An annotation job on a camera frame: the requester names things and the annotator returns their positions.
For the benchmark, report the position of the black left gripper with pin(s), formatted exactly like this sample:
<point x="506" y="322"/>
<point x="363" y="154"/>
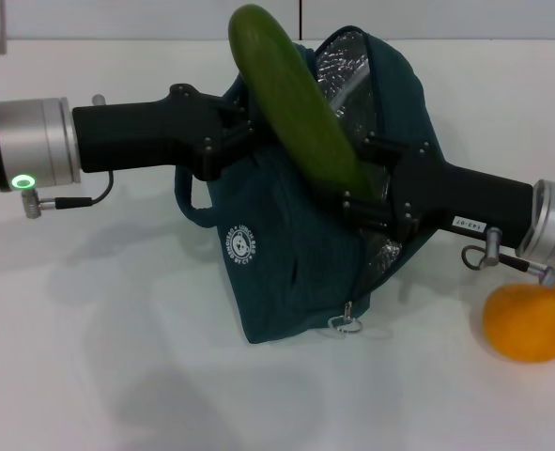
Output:
<point x="141" y="136"/>

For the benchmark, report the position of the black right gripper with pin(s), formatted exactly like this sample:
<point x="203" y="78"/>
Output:
<point x="455" y="197"/>

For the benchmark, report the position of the green cucumber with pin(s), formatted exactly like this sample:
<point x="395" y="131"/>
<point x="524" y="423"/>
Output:
<point x="296" y="113"/>

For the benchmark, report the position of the dark teal insulated lunch bag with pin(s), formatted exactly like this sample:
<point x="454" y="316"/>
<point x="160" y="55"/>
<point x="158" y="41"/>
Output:
<point x="305" y="263"/>

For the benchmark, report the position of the orange fruit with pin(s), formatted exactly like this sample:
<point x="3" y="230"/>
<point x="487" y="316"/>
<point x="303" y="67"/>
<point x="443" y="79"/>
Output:
<point x="526" y="324"/>

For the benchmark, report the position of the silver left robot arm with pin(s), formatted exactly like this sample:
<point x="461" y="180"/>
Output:
<point x="28" y="145"/>

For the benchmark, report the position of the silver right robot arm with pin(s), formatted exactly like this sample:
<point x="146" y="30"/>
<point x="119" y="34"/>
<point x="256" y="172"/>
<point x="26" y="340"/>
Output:
<point x="551" y="225"/>

